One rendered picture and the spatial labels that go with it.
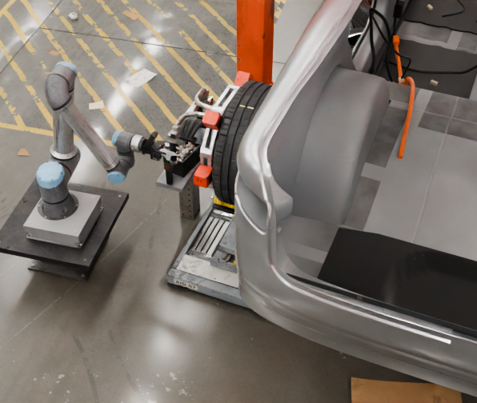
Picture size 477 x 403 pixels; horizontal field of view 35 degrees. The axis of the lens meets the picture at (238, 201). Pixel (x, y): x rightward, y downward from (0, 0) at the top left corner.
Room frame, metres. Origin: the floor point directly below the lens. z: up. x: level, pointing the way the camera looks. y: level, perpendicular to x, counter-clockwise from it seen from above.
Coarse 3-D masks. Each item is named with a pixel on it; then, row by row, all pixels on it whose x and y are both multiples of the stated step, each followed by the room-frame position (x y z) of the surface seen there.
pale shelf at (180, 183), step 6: (198, 162) 3.36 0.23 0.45; (162, 174) 3.26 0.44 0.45; (174, 174) 3.26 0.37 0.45; (186, 174) 3.26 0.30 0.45; (192, 174) 3.26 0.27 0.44; (162, 180) 3.21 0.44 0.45; (174, 180) 3.21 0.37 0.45; (180, 180) 3.21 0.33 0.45; (186, 180) 3.21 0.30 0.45; (162, 186) 3.18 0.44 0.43; (168, 186) 3.17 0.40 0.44; (174, 186) 3.16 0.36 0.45; (180, 186) 3.16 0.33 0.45; (180, 192) 3.14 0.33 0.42
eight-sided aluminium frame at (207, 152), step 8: (232, 88) 3.18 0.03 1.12; (224, 96) 3.11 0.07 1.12; (232, 96) 3.11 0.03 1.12; (216, 104) 3.04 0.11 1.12; (224, 104) 3.04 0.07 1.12; (224, 112) 3.00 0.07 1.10; (208, 128) 2.94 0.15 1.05; (208, 136) 2.92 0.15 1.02; (216, 136) 2.91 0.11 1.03; (200, 152) 2.86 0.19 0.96; (208, 152) 2.85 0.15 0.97; (200, 160) 2.86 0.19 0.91; (208, 160) 2.84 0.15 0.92
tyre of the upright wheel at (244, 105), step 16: (240, 96) 3.03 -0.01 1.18; (256, 96) 3.03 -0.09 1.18; (240, 112) 2.93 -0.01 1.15; (256, 112) 2.92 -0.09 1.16; (224, 128) 2.87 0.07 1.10; (240, 128) 2.86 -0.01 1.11; (224, 144) 2.82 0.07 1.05; (224, 160) 2.78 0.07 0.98; (224, 176) 2.75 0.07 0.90; (224, 192) 2.75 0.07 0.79
